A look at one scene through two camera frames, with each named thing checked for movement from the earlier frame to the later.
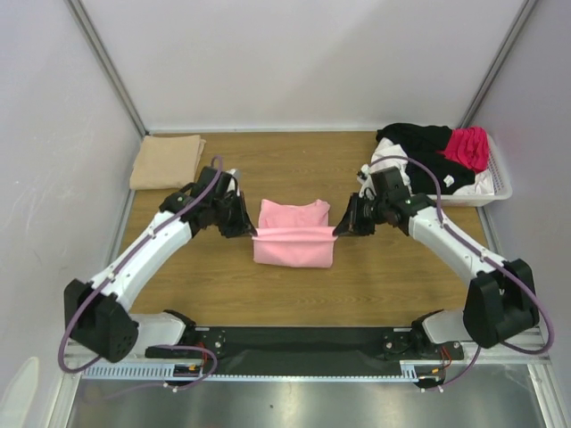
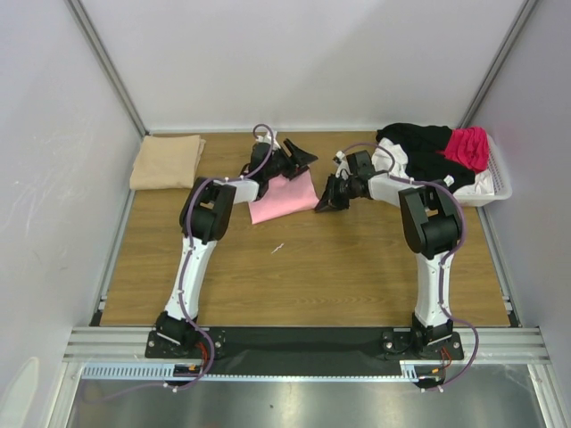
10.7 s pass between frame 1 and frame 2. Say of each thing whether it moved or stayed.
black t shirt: stayed
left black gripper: moved
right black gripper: moved
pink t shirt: moved
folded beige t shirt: stayed
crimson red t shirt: stayed
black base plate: stayed
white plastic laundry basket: stayed
